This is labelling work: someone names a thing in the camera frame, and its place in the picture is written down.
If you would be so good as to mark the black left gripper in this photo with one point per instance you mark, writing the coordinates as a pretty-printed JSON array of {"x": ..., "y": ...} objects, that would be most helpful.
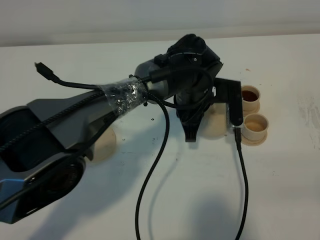
[{"x": 191, "y": 103}]

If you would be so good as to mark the beige teapot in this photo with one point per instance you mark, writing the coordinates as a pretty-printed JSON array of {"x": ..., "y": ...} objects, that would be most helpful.
[{"x": 214, "y": 123}]

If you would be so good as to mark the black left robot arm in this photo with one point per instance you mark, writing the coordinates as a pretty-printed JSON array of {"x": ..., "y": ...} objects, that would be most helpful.
[{"x": 44, "y": 144}]

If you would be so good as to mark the beige teapot saucer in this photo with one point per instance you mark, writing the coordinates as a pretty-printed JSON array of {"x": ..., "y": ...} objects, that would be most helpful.
[{"x": 104, "y": 147}]

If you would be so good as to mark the beige far cup saucer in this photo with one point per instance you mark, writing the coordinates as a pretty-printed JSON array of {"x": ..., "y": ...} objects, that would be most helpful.
[{"x": 250, "y": 107}]

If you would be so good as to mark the beige cup saucer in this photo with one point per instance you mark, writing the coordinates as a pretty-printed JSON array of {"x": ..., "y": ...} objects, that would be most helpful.
[
  {"x": 253, "y": 143},
  {"x": 250, "y": 107}
]

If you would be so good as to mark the beige near cup saucer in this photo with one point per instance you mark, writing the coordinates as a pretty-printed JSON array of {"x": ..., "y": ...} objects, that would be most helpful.
[{"x": 253, "y": 143}]

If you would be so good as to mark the beige near teacup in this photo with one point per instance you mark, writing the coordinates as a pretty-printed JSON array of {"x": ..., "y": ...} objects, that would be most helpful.
[{"x": 255, "y": 127}]

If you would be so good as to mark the beige teacup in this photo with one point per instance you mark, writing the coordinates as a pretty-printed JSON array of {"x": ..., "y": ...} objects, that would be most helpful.
[
  {"x": 255, "y": 127},
  {"x": 250, "y": 93}
]

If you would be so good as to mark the beige far teacup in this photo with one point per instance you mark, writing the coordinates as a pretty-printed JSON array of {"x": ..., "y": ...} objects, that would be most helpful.
[{"x": 250, "y": 93}]

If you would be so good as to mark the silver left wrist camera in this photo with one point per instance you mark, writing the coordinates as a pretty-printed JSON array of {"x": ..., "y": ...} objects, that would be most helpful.
[{"x": 229, "y": 92}]

